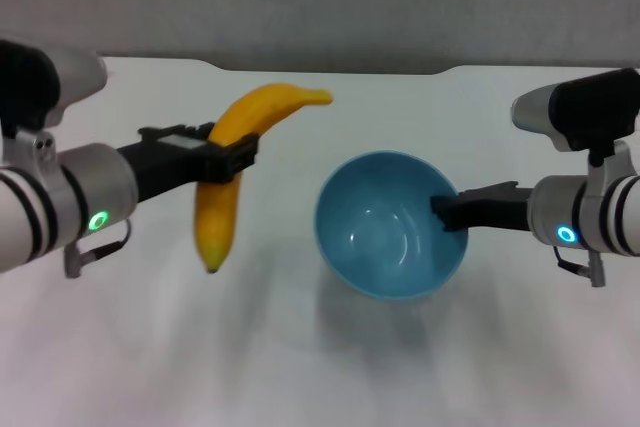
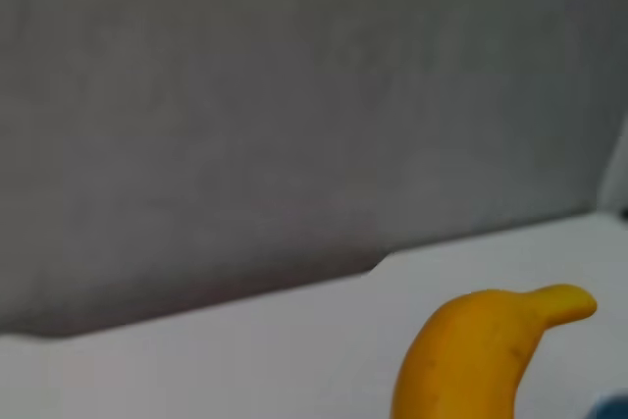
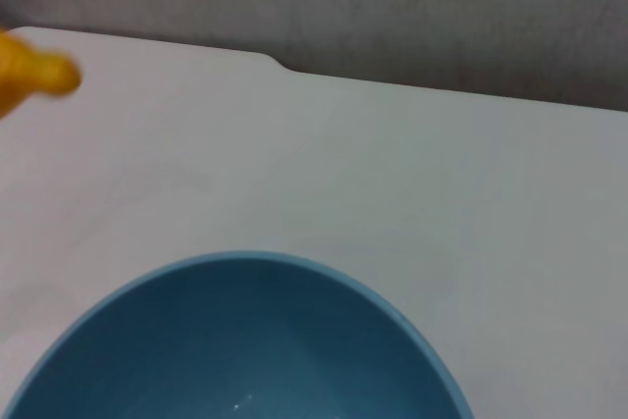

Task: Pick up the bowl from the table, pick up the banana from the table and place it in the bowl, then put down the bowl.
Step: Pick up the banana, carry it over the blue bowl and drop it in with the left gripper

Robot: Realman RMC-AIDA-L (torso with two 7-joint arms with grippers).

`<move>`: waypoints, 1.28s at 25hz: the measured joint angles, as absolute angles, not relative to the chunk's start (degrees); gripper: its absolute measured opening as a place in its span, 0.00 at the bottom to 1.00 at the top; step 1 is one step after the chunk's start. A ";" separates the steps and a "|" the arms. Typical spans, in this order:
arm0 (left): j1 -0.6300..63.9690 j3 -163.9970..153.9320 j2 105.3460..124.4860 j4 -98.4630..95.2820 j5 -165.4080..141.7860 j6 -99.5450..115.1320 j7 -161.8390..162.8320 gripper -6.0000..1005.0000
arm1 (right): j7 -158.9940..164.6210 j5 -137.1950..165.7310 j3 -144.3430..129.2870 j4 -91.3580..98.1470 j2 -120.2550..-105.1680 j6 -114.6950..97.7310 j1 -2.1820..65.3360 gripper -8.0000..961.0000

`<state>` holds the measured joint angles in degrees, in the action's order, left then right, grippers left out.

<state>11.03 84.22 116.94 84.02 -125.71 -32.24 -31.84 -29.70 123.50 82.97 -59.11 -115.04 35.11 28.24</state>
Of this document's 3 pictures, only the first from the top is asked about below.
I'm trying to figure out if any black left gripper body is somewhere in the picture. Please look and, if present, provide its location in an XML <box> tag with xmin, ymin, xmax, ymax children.
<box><xmin>117</xmin><ymin>125</ymin><xmax>210</xmax><ymax>206</ymax></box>

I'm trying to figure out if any yellow banana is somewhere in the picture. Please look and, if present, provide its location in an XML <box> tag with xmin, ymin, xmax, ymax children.
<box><xmin>193</xmin><ymin>82</ymin><xmax>334</xmax><ymax>275</ymax></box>

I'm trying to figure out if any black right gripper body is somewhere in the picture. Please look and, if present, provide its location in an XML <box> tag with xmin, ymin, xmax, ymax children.
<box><xmin>468</xmin><ymin>186</ymin><xmax>535</xmax><ymax>234</ymax></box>

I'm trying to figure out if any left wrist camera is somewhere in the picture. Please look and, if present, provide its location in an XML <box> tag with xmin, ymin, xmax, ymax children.
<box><xmin>0</xmin><ymin>39</ymin><xmax>107</xmax><ymax>136</ymax></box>

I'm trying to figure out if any left arm cable with plug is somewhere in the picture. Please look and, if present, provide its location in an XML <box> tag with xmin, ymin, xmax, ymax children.
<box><xmin>63</xmin><ymin>219</ymin><xmax>134</xmax><ymax>279</ymax></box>

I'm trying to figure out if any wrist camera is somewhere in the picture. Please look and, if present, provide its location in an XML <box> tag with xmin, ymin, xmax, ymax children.
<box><xmin>509</xmin><ymin>66</ymin><xmax>640</xmax><ymax>153</ymax></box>
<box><xmin>0</xmin><ymin>39</ymin><xmax>107</xmax><ymax>136</ymax></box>

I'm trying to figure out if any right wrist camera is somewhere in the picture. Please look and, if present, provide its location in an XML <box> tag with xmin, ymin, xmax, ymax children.
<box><xmin>509</xmin><ymin>66</ymin><xmax>640</xmax><ymax>153</ymax></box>

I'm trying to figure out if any blue plastic bowl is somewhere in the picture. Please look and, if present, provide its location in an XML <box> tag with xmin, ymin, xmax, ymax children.
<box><xmin>313</xmin><ymin>149</ymin><xmax>470</xmax><ymax>302</ymax></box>

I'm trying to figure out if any arm cable with plug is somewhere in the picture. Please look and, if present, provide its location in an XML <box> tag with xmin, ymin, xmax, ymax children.
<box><xmin>63</xmin><ymin>219</ymin><xmax>134</xmax><ymax>279</ymax></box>
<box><xmin>553</xmin><ymin>244</ymin><xmax>607</xmax><ymax>288</ymax></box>

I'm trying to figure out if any right arm cable with plug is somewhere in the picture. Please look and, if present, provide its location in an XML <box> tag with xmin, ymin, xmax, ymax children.
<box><xmin>553</xmin><ymin>244</ymin><xmax>607</xmax><ymax>288</ymax></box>

